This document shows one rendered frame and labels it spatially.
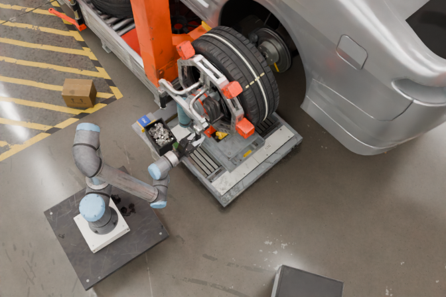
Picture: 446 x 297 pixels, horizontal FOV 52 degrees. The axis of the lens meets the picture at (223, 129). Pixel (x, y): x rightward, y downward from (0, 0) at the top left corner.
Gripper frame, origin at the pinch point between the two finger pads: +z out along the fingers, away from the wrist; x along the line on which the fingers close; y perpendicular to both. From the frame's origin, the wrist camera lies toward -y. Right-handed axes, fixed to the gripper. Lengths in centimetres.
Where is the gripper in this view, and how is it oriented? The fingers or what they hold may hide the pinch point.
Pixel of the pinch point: (200, 134)
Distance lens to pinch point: 269.9
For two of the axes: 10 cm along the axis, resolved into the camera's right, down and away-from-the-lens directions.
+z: 7.5, -5.7, 3.4
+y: -0.3, 4.8, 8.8
